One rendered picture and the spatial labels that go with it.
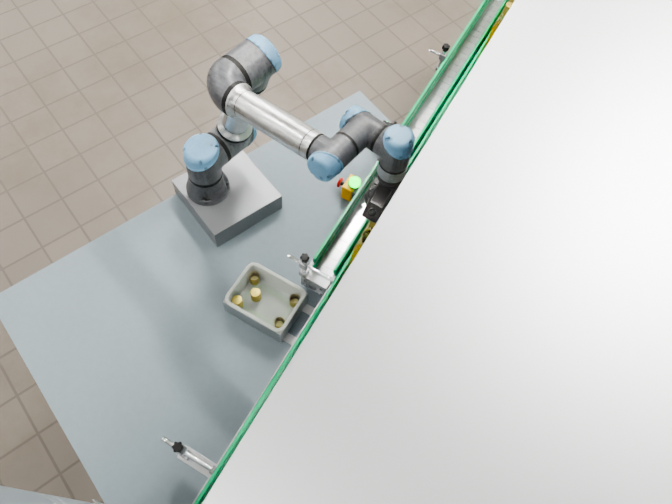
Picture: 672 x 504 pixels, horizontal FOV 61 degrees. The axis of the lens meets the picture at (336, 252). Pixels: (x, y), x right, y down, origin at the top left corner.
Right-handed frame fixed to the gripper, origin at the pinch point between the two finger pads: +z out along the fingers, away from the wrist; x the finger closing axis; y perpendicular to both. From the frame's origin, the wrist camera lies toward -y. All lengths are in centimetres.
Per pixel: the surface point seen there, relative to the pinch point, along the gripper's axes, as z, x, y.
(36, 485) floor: 115, 79, -117
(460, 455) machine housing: -98, -30, -72
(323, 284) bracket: 26.9, 7.7, -15.6
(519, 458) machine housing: -98, -34, -70
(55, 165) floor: 114, 178, 6
